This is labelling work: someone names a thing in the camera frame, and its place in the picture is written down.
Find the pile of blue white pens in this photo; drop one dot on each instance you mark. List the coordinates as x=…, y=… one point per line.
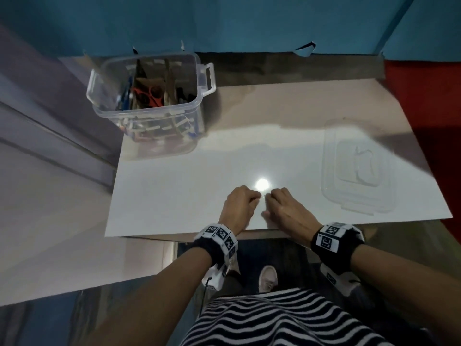
x=124, y=95

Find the white shoe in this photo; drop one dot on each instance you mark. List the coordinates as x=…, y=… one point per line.
x=268, y=279

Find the person's left hand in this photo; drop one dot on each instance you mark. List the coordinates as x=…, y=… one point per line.
x=239, y=207

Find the brown cardboard divider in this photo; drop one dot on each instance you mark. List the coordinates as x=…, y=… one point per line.
x=169, y=82

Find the clear plastic lid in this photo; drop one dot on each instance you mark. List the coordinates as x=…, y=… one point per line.
x=360, y=165

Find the red object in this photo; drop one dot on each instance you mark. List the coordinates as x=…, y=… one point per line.
x=428, y=122

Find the striped shirt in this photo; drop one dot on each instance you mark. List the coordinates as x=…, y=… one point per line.
x=281, y=320

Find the blue backdrop cloth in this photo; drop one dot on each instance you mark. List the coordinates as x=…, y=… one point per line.
x=216, y=17

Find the person's left forearm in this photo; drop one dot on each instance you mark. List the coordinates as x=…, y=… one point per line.
x=151, y=302

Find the clear plastic storage box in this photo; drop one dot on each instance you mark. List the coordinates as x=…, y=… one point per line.
x=104, y=90

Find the black marker pen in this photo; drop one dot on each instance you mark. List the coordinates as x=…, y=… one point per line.
x=180, y=95

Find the person's right hand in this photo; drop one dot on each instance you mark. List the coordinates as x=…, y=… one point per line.
x=291, y=212

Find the person's right forearm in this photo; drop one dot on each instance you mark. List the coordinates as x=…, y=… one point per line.
x=414, y=284

